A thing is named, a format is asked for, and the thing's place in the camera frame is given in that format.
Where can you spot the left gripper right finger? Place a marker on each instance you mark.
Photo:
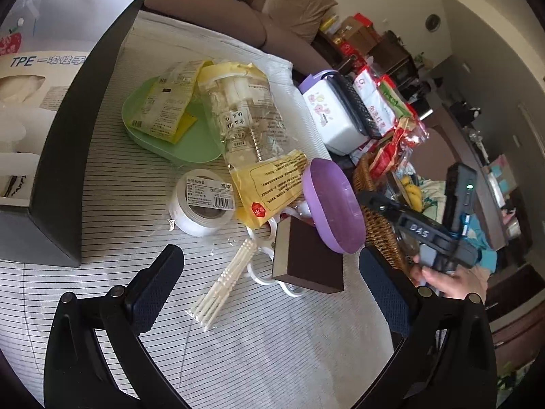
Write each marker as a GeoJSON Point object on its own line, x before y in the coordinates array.
{"type": "Point", "coordinates": [446, 357]}

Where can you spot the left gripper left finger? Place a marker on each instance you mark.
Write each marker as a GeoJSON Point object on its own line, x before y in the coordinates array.
{"type": "Point", "coordinates": [76, 374]}

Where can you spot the purple plastic plate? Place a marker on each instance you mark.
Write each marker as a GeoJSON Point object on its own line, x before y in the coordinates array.
{"type": "Point", "coordinates": [333, 206]}

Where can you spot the yellow clear packaged bag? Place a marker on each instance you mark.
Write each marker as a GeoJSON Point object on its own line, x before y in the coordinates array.
{"type": "Point", "coordinates": [264, 166]}

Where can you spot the white rubber glove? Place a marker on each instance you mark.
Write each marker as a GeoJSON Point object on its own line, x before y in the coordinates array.
{"type": "Point", "coordinates": [24, 131]}

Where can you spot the person right hand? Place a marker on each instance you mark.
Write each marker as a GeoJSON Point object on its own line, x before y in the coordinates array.
{"type": "Point", "coordinates": [455, 285]}

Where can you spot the bananas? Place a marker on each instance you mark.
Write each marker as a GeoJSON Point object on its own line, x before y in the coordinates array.
{"type": "Point", "coordinates": [413, 193]}

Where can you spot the wicker basket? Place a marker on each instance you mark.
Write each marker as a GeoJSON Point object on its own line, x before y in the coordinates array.
{"type": "Point", "coordinates": [379, 231]}

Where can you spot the striped white tablecloth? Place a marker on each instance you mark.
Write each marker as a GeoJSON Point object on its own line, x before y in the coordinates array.
{"type": "Point", "coordinates": [228, 335]}

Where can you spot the red snack bags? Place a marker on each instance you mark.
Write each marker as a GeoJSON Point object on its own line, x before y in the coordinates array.
{"type": "Point", "coordinates": [399, 130]}

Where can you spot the packaged white sticks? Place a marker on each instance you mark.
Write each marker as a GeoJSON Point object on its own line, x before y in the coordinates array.
{"type": "Point", "coordinates": [209, 305]}

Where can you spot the brown sanding sponge block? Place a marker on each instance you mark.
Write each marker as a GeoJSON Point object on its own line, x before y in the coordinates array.
{"type": "Point", "coordinates": [302, 259]}

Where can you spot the black storage box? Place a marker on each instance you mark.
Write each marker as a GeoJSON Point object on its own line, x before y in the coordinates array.
{"type": "Point", "coordinates": [48, 231]}

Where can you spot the white plastic scissors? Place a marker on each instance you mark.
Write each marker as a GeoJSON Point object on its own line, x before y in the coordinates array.
{"type": "Point", "coordinates": [272, 255]}

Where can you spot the white tissue box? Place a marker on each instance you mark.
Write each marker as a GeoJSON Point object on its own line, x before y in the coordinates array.
{"type": "Point", "coordinates": [335, 111]}

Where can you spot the white tape roll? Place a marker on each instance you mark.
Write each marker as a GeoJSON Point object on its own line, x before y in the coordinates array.
{"type": "Point", "coordinates": [202, 203]}

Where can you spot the green plastic plate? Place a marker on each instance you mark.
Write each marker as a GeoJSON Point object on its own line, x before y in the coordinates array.
{"type": "Point", "coordinates": [196, 146]}

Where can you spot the brown sofa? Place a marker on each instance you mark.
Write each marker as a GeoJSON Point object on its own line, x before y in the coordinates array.
{"type": "Point", "coordinates": [240, 21]}

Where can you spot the TPE glove box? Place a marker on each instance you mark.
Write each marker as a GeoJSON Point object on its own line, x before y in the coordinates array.
{"type": "Point", "coordinates": [38, 79]}

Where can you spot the clear plastic tub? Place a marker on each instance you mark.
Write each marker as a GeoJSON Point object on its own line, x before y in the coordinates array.
{"type": "Point", "coordinates": [18, 26]}

